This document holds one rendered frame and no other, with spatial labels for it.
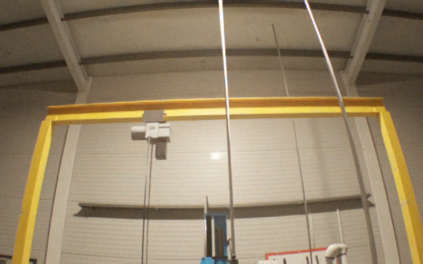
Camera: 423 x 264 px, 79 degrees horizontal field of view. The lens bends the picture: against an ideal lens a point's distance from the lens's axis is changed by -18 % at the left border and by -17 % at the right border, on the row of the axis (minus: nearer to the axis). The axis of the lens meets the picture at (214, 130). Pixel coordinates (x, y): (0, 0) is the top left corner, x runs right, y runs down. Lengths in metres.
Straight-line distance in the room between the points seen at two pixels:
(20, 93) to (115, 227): 5.04
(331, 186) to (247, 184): 1.82
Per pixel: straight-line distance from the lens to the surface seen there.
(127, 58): 7.62
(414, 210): 4.44
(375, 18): 7.17
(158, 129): 4.12
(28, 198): 4.45
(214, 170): 6.47
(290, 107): 4.46
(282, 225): 6.22
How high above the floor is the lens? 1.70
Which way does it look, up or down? 30 degrees up
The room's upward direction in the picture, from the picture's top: 2 degrees counter-clockwise
